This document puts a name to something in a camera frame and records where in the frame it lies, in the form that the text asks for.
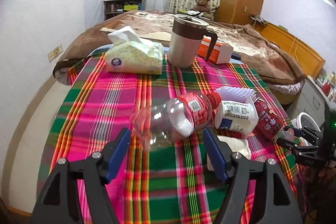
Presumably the beige paper bag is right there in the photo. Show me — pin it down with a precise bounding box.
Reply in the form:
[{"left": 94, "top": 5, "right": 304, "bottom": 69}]
[{"left": 203, "top": 134, "right": 252, "bottom": 172}]

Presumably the tissue pack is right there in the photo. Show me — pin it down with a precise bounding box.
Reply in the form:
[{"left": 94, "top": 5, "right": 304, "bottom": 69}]
[{"left": 104, "top": 26, "right": 163, "bottom": 75}]

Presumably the red drink can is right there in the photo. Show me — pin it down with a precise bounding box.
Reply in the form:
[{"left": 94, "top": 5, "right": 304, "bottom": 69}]
[{"left": 254, "top": 97, "right": 285, "bottom": 140}]

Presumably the white trash bin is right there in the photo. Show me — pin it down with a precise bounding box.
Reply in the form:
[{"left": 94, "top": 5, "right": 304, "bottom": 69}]
[{"left": 291, "top": 112, "right": 321, "bottom": 132}]

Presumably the red thermos jar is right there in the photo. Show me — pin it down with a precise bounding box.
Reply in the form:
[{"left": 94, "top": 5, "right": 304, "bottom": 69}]
[{"left": 322, "top": 81, "right": 331, "bottom": 96}]

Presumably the white yogurt cup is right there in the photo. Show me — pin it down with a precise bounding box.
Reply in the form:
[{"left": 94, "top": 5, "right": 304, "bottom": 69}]
[{"left": 214, "top": 96, "right": 259, "bottom": 139}]

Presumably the clear plastic cup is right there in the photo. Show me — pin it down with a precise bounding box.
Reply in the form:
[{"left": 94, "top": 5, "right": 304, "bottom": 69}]
[{"left": 273, "top": 126, "right": 295, "bottom": 143}]

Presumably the orange white small box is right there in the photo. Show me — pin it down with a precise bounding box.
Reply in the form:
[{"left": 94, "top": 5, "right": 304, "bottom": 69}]
[{"left": 197, "top": 36, "right": 234, "bottom": 64}]

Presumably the wooden headboard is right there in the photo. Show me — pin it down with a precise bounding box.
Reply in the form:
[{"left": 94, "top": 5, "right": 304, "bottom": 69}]
[{"left": 253, "top": 22, "right": 325, "bottom": 79}]

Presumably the wall power outlet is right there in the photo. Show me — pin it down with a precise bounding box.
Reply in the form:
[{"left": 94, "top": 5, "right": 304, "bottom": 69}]
[{"left": 47, "top": 44, "right": 63, "bottom": 62}]

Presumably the teddy bear with santa hat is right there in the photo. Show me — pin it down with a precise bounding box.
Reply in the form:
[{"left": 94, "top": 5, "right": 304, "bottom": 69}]
[{"left": 191, "top": 0, "right": 214, "bottom": 20}]

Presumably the clear plastic bottle red label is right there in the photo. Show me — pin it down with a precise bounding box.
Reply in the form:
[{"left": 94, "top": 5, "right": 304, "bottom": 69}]
[{"left": 130, "top": 92, "right": 221, "bottom": 151}]

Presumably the plaid pink green tablecloth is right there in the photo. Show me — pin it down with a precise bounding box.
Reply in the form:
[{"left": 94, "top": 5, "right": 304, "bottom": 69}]
[{"left": 36, "top": 53, "right": 302, "bottom": 224}]

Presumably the brown white travel mug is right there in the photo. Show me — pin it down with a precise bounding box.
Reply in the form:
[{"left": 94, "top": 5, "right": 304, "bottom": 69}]
[{"left": 168, "top": 14, "right": 218, "bottom": 69}]

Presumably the bed with brown blanket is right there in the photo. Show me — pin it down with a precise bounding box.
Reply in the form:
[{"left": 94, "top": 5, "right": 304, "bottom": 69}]
[{"left": 53, "top": 11, "right": 306, "bottom": 105}]

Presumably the grey drawer nightstand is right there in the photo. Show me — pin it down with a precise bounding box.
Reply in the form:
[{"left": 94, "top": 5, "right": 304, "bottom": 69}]
[{"left": 286, "top": 76, "right": 328, "bottom": 127}]

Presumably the cluttered shelf desk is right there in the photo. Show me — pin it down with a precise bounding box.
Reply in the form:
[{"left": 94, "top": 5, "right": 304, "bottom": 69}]
[{"left": 103, "top": 0, "right": 146, "bottom": 20}]

